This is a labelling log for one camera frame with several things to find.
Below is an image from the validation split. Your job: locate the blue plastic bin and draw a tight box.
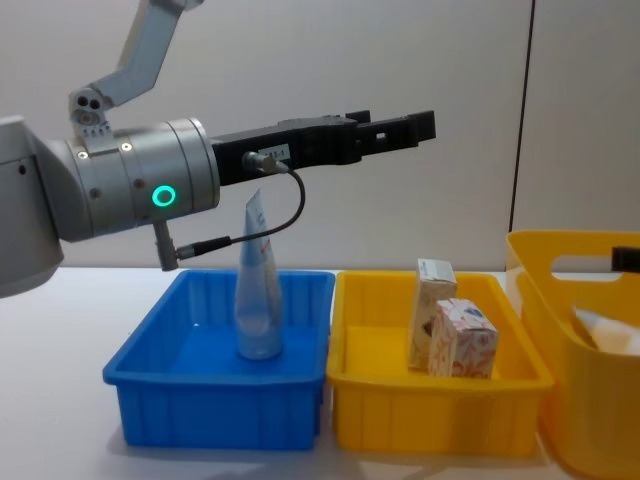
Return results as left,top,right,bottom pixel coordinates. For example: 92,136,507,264
102,269,337,451

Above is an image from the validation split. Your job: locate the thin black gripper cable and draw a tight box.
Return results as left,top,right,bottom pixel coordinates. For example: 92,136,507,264
172,151,307,260

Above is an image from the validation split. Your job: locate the tall white patterned carton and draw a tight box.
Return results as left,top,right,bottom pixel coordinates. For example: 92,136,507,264
408,257,458,373

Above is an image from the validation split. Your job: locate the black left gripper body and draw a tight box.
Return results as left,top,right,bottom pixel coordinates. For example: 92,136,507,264
209,113,363,188

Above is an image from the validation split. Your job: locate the pale blue plastic tube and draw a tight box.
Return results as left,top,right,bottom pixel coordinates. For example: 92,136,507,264
234,188,284,361

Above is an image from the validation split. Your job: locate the yellow plastic basket with handle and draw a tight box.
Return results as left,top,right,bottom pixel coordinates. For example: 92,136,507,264
505,229,640,480

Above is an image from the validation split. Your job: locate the white packet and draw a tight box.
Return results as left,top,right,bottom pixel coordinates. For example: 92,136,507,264
571,305,640,357

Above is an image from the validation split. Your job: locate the short white red-patterned carton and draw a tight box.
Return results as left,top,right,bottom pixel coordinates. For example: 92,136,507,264
427,297,500,380

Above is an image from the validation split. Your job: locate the yellow plastic bin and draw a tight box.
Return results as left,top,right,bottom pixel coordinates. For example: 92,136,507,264
324,269,556,458

